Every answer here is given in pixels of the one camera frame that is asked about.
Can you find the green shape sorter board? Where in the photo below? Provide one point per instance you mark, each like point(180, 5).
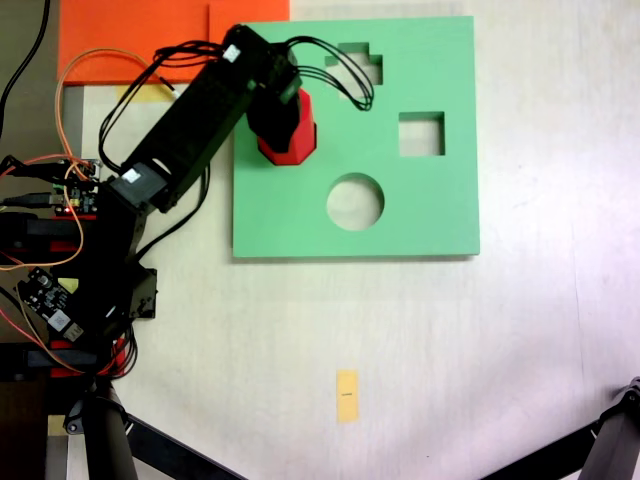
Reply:
point(430, 210)

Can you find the motor driver circuit board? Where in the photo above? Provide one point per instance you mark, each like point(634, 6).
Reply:
point(82, 197)

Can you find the red octagonal pillar block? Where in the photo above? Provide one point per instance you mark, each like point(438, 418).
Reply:
point(304, 135)

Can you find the yellow tape marker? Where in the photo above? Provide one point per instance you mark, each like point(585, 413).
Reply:
point(348, 397)

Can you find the large orange foam block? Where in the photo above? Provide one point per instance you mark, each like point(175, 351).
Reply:
point(125, 25)

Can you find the black tripod leg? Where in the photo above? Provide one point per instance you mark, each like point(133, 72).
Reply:
point(612, 440)
point(107, 440)

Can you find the black table clamp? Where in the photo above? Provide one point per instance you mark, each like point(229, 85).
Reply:
point(45, 227)
point(30, 360)

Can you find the wide yellow tape strip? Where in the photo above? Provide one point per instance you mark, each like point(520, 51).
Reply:
point(145, 95)

